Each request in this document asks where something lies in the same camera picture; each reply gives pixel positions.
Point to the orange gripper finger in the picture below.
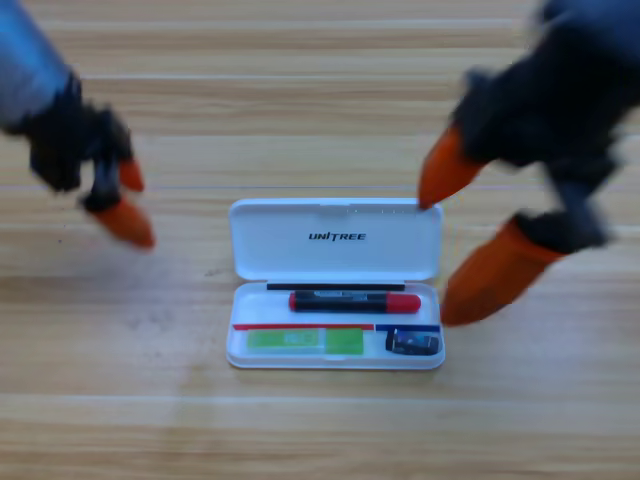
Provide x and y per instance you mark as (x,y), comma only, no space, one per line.
(490,275)
(127,225)
(445,172)
(132,176)

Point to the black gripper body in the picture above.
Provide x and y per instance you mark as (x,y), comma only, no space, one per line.
(550,115)
(70,145)

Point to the blue and black eraser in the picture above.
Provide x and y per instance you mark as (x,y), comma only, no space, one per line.
(412,342)

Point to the red and black marker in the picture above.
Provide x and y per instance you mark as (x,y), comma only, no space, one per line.
(350,302)

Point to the green highlighter pen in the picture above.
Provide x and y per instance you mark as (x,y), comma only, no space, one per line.
(305,341)

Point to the white Unitree pencil case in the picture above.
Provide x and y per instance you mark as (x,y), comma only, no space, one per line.
(335,250)

